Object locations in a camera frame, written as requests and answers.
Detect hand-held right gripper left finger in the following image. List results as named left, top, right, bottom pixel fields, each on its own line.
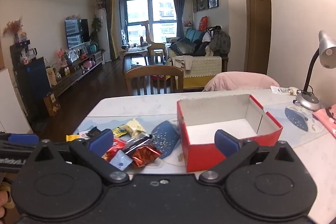
left=26, top=129, right=130, bottom=186

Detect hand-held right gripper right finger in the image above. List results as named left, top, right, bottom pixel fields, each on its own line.
left=199, top=130, right=303, bottom=186

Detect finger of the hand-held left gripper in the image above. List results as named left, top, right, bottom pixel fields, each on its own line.
left=0, top=133, right=40, bottom=146
left=0, top=146, right=37, bottom=156

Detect yellow blue candy packet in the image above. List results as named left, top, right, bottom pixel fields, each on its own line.
left=112, top=127, right=130, bottom=137

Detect white blue snack packet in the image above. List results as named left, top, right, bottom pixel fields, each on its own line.
left=108, top=150, right=133, bottom=171

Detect red cardboard box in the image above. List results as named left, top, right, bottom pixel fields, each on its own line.
left=176, top=94, right=283, bottom=173

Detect cream gold foil packet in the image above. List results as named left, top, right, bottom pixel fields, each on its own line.
left=127, top=118, right=147, bottom=138

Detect copper red foil packet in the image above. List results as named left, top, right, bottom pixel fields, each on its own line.
left=131, top=145, right=162, bottom=168

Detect person's left hand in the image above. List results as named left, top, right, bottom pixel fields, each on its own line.
left=0, top=183, right=15, bottom=218

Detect brown gift box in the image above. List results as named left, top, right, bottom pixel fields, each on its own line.
left=43, top=93, right=61, bottom=117

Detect black cabinet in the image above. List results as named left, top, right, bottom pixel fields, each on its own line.
left=10, top=40, right=51, bottom=119

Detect paper bag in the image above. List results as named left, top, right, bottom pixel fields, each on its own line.
left=46, top=68, right=57, bottom=86

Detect wooden TV cabinet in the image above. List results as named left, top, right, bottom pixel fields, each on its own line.
left=50, top=49, right=103, bottom=97

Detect white printed packet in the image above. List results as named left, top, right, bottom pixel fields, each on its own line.
left=270, top=86, right=298, bottom=96

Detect sofa with cream cover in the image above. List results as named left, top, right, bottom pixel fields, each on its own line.
left=167, top=30, right=229, bottom=89

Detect silver desk lamp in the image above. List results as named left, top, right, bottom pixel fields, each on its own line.
left=293, top=30, right=336, bottom=111

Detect beige cloth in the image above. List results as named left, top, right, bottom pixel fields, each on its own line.
left=171, top=55, right=194, bottom=71

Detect pink flowers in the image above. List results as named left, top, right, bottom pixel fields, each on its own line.
left=56, top=48, right=69, bottom=67

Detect wooden coffee table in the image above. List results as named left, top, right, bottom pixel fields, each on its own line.
left=121, top=47, right=150, bottom=65

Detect pink printed plastic bag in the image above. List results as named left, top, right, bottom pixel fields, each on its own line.
left=312, top=105, right=336, bottom=138

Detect dark jacket pile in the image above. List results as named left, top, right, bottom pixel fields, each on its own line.
left=196, top=25, right=231, bottom=56

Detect black cushion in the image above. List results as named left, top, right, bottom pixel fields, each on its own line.
left=169, top=37, right=200, bottom=55

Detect white tower air conditioner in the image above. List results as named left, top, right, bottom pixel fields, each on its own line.
left=95, top=9, right=111, bottom=63

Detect wooden giraffe chair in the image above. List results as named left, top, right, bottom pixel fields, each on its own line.
left=142, top=21, right=166, bottom=58

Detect television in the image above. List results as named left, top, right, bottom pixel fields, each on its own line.
left=65, top=19, right=90, bottom=49

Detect teal cushion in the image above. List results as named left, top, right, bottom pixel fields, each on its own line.
left=184, top=29, right=206, bottom=42

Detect dried flower bouquet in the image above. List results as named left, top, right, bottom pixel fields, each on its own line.
left=3, top=18, right=24, bottom=42

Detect green potted plant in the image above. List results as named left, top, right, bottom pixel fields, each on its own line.
left=90, top=17, right=103, bottom=43

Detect wooden door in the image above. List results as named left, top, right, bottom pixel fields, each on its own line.
left=243, top=0, right=272, bottom=75

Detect yellow grey curtain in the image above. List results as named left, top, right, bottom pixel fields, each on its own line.
left=102, top=0, right=120, bottom=60

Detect window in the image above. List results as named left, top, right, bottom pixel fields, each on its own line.
left=118, top=0, right=179, bottom=46

